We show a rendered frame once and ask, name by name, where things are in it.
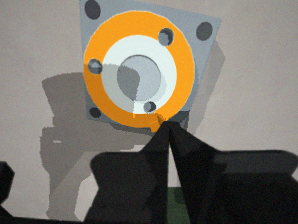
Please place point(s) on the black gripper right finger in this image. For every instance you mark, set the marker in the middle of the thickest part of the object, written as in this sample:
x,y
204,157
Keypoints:
x,y
199,167

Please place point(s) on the orange round plate with white centre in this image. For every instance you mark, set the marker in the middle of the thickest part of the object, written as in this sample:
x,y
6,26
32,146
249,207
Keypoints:
x,y
136,33

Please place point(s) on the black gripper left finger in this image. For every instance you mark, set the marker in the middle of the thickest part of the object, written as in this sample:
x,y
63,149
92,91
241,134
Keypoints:
x,y
149,165

